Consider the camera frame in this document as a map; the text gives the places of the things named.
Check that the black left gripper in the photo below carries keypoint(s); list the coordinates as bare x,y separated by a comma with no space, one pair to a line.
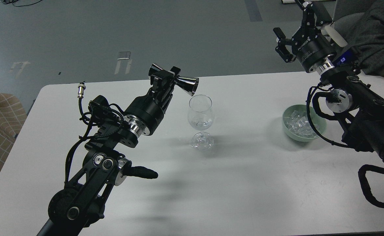
146,112

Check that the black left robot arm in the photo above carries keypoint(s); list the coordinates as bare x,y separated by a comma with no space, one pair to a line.
93,166

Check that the green bowl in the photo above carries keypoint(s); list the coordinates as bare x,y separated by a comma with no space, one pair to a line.
318,122

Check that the clear ice cubes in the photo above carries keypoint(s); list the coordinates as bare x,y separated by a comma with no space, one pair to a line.
298,124

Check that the person in grey hoodie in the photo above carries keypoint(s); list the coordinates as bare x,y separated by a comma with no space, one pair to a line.
367,35

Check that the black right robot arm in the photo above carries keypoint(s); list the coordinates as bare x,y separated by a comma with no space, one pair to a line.
340,95

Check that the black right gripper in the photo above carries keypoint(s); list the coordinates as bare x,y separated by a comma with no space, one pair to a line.
308,45

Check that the steel cocktail jigger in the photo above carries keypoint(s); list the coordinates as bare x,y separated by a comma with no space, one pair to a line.
188,84

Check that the clear wine glass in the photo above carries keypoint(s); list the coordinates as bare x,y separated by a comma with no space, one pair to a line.
201,117

